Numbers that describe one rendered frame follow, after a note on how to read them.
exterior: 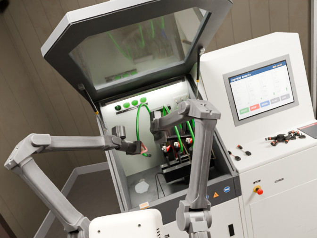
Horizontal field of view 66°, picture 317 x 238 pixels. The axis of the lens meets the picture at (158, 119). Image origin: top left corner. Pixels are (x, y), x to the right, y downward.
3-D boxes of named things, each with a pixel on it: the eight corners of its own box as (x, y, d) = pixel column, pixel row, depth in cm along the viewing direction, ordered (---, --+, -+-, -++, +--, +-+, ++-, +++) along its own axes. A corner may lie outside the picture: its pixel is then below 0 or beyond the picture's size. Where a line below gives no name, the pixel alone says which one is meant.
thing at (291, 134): (274, 149, 149) (273, 142, 147) (263, 142, 159) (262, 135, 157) (307, 138, 152) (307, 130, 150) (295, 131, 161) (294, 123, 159)
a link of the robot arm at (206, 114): (199, 99, 76) (227, 102, 79) (181, 97, 89) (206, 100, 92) (184, 236, 80) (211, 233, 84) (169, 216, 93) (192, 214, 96)
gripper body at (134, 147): (128, 143, 136) (118, 141, 131) (142, 140, 130) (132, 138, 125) (128, 155, 134) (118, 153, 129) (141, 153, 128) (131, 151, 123)
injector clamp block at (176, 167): (169, 191, 162) (163, 173, 155) (165, 182, 171) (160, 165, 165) (216, 174, 165) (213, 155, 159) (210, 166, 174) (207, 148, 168)
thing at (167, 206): (137, 234, 141) (129, 214, 135) (136, 229, 145) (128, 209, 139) (236, 198, 148) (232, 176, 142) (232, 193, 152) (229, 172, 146)
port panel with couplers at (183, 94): (180, 133, 182) (171, 94, 170) (179, 131, 185) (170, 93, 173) (196, 128, 184) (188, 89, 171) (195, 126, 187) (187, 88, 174)
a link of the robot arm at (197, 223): (194, 237, 77) (209, 236, 79) (188, 204, 82) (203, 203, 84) (182, 240, 85) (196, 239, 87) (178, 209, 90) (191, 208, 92)
